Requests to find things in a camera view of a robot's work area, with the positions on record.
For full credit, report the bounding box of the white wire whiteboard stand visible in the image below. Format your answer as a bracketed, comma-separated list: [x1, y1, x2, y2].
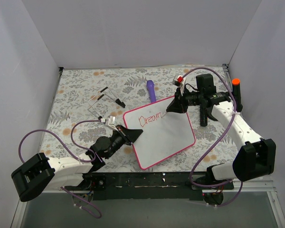
[87, 86, 126, 120]

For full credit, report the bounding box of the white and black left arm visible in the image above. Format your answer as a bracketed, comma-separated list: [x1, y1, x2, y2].
[11, 125, 143, 202]

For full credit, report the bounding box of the pink framed whiteboard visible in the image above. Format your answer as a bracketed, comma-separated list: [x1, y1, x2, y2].
[123, 96, 196, 170]

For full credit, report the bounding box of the floral patterned table mat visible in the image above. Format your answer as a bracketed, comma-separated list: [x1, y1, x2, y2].
[40, 66, 238, 172]

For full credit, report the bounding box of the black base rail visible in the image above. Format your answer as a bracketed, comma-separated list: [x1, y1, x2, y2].
[64, 172, 219, 201]

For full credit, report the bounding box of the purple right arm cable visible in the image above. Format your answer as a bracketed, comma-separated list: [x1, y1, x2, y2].
[182, 67, 243, 207]

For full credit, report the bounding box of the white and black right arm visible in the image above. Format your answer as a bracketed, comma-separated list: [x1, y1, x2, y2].
[166, 74, 276, 189]

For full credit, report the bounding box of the black stick with orange tip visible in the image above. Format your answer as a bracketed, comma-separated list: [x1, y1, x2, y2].
[232, 78, 243, 113]

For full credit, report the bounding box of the black microphone with grey head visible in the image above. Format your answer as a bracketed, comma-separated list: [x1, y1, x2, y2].
[199, 105, 208, 127]

